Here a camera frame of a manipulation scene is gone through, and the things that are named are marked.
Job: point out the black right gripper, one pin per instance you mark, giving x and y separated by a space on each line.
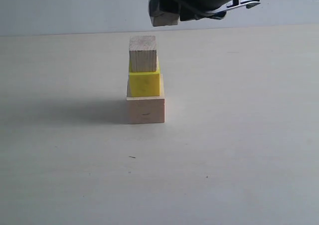
198 9

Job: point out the small wooden cube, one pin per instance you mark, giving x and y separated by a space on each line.
165 19

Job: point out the medium wooden cube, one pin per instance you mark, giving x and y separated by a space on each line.
143 53

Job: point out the yellow cube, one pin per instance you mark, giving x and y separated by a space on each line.
144 84

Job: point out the large pale wooden cube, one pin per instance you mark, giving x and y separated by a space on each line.
146 110

